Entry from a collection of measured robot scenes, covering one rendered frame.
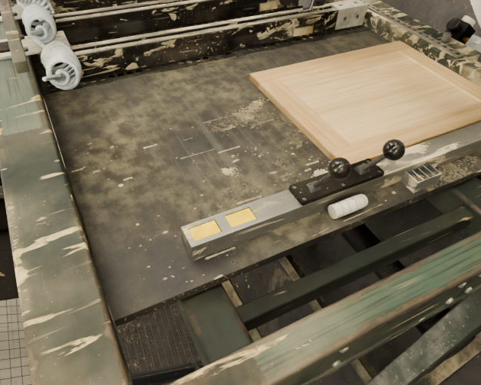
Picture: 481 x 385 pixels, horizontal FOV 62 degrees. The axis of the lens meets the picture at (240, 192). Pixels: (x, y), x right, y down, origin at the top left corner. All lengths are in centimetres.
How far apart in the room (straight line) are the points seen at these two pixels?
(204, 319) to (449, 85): 96
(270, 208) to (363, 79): 61
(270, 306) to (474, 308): 78
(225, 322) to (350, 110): 64
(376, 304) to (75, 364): 41
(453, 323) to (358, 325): 80
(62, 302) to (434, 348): 112
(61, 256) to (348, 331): 42
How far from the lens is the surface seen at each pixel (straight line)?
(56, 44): 92
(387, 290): 67
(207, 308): 70
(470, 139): 106
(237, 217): 72
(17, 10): 142
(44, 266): 63
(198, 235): 69
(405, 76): 130
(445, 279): 72
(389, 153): 75
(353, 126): 102
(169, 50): 125
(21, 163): 81
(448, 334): 141
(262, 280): 288
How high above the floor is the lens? 210
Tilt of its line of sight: 43 degrees down
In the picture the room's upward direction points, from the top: 79 degrees counter-clockwise
